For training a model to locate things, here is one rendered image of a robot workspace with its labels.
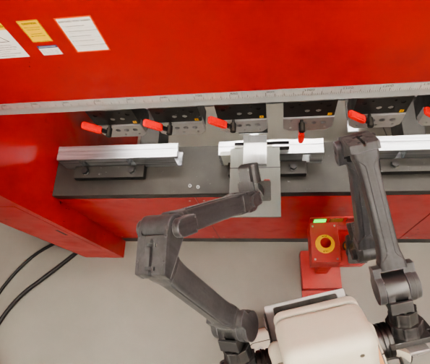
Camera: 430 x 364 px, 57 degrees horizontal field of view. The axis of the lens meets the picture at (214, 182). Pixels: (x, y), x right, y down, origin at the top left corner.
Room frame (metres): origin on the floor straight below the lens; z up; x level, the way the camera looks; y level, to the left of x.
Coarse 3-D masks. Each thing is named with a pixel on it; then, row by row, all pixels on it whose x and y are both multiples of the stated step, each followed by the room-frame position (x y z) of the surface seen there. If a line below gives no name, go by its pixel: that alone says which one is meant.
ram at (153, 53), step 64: (0, 0) 0.79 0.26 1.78; (64, 0) 0.73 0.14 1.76; (128, 0) 0.68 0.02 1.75; (192, 0) 0.63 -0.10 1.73; (256, 0) 0.58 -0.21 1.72; (320, 0) 0.53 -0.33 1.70; (384, 0) 0.49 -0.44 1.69; (0, 64) 0.84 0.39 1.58; (64, 64) 0.78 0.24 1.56; (128, 64) 0.71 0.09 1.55; (192, 64) 0.65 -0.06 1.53; (256, 64) 0.59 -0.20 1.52; (320, 64) 0.53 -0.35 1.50; (384, 64) 0.47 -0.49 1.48
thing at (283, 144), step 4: (268, 140) 0.63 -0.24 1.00; (272, 140) 0.62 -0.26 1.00; (276, 140) 0.61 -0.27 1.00; (280, 140) 0.61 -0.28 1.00; (284, 140) 0.60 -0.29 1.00; (288, 140) 0.60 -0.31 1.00; (236, 144) 0.66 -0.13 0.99; (240, 144) 0.66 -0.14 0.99; (268, 144) 0.61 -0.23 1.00; (272, 144) 0.60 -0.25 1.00; (276, 144) 0.60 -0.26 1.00; (280, 144) 0.59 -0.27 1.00; (284, 144) 0.59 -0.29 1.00; (288, 144) 0.58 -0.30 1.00; (280, 148) 0.59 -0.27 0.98; (284, 148) 0.58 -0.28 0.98; (288, 148) 0.57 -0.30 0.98
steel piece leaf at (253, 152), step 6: (246, 144) 0.64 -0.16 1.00; (252, 144) 0.63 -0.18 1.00; (258, 144) 0.63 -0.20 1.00; (264, 144) 0.62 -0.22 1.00; (246, 150) 0.62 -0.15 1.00; (252, 150) 0.61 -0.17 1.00; (258, 150) 0.60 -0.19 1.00; (264, 150) 0.59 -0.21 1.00; (246, 156) 0.60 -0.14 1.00; (252, 156) 0.59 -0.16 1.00; (258, 156) 0.58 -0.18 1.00; (264, 156) 0.57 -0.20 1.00; (246, 162) 0.58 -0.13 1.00; (258, 162) 0.56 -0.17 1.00; (264, 162) 0.55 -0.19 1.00
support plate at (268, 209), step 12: (240, 156) 0.61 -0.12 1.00; (276, 156) 0.56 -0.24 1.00; (264, 168) 0.53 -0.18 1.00; (276, 168) 0.51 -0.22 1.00; (276, 180) 0.47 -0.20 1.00; (276, 192) 0.43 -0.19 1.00; (264, 204) 0.41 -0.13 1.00; (276, 204) 0.39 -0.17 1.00; (240, 216) 0.40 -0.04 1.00; (252, 216) 0.38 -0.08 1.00; (264, 216) 0.37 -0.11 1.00; (276, 216) 0.35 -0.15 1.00
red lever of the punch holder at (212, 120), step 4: (212, 116) 0.62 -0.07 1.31; (208, 120) 0.61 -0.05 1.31; (212, 120) 0.61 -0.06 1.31; (216, 120) 0.61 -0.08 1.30; (220, 120) 0.61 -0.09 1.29; (232, 120) 0.61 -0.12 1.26; (212, 124) 0.60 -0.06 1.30; (216, 124) 0.60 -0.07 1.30; (220, 124) 0.60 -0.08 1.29; (224, 124) 0.60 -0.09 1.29; (228, 124) 0.60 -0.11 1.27; (232, 124) 0.60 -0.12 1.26; (224, 128) 0.59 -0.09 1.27; (228, 128) 0.59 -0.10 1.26; (232, 128) 0.59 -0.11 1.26; (232, 132) 0.58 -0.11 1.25
